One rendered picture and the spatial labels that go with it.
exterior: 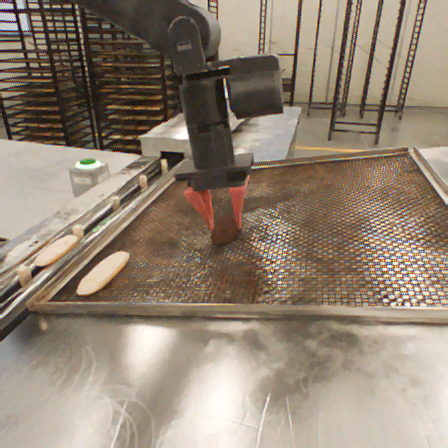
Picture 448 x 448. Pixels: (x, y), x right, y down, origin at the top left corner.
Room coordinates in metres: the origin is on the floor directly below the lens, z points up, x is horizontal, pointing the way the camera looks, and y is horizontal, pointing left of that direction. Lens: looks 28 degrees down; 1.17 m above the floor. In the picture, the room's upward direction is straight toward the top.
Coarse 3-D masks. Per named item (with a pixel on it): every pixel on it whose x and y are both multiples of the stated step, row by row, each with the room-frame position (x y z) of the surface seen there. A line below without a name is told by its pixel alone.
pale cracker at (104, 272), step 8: (112, 256) 0.44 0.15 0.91; (120, 256) 0.43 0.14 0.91; (128, 256) 0.44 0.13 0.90; (104, 264) 0.41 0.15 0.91; (112, 264) 0.41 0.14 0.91; (120, 264) 0.41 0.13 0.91; (96, 272) 0.40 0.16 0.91; (104, 272) 0.39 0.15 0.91; (112, 272) 0.40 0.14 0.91; (88, 280) 0.38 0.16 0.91; (96, 280) 0.38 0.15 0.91; (104, 280) 0.38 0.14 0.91; (80, 288) 0.37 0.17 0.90; (88, 288) 0.36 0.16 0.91; (96, 288) 0.37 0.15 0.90
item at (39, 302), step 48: (288, 192) 0.60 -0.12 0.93; (384, 192) 0.53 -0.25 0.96; (432, 192) 0.51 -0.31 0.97; (96, 240) 0.49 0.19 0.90; (144, 240) 0.49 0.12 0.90; (192, 240) 0.47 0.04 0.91; (336, 240) 0.41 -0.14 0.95; (48, 288) 0.38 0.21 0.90; (144, 288) 0.36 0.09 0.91; (192, 288) 0.35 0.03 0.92; (240, 288) 0.33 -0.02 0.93
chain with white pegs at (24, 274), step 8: (184, 152) 1.19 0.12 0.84; (144, 176) 0.87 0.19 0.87; (144, 184) 0.86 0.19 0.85; (112, 200) 0.73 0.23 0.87; (80, 232) 0.59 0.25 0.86; (88, 232) 0.63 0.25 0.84; (24, 272) 0.46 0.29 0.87; (24, 280) 0.46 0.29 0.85; (8, 296) 0.43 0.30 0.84; (0, 304) 0.42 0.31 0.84
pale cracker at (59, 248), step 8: (64, 240) 0.57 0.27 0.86; (72, 240) 0.57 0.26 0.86; (48, 248) 0.54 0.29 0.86; (56, 248) 0.54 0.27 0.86; (64, 248) 0.54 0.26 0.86; (72, 248) 0.55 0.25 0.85; (40, 256) 0.51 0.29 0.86; (48, 256) 0.51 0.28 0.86; (56, 256) 0.52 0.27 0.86; (40, 264) 0.50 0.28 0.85; (48, 264) 0.50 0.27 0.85
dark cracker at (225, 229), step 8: (224, 216) 0.51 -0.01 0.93; (232, 216) 0.51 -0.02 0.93; (216, 224) 0.49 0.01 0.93; (224, 224) 0.48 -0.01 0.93; (232, 224) 0.48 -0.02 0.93; (216, 232) 0.46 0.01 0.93; (224, 232) 0.46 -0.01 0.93; (232, 232) 0.46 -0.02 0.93; (216, 240) 0.45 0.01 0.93; (224, 240) 0.44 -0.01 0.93
